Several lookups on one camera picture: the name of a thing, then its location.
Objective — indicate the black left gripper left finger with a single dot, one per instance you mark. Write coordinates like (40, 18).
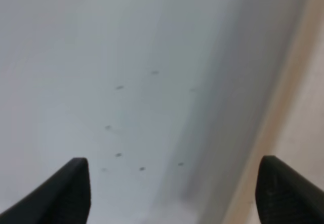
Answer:
(64, 198)

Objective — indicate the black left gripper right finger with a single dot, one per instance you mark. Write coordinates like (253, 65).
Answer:
(284, 196)

